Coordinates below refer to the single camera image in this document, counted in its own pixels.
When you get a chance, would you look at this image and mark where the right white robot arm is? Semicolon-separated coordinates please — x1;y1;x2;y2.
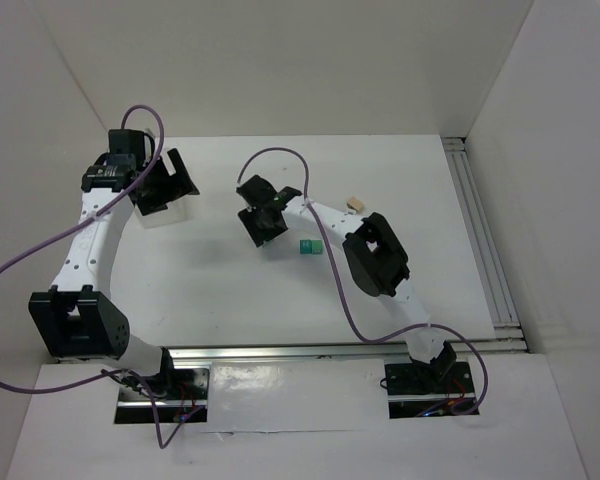
236;175;456;383

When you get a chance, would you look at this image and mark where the front aluminium rail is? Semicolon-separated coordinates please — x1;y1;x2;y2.
170;337;528;364

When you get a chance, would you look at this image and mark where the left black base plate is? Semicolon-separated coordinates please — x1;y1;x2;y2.
114;367;210;425

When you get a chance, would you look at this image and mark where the light green G block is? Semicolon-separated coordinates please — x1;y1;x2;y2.
311;239;324;255

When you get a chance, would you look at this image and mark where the aluminium rail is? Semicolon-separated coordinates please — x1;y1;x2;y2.
170;337;528;364
441;138;528;353

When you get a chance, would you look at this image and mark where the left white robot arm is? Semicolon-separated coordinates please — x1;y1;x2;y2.
28;129;199;399

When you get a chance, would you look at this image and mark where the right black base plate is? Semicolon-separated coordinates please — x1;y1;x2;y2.
379;361;477;419

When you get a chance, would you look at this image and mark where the right side aluminium rail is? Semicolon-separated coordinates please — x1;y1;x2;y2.
441;138;528;353

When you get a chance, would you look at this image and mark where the dark green H block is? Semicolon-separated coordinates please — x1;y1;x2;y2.
299;239;313;255

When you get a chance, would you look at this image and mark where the beige wood block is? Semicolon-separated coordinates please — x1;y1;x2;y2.
346;197;365;213

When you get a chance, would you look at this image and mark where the white perforated box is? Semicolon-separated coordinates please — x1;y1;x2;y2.
134;198;191;229

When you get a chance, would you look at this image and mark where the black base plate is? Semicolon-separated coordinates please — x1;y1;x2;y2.
379;361;477;419
114;367;210;425

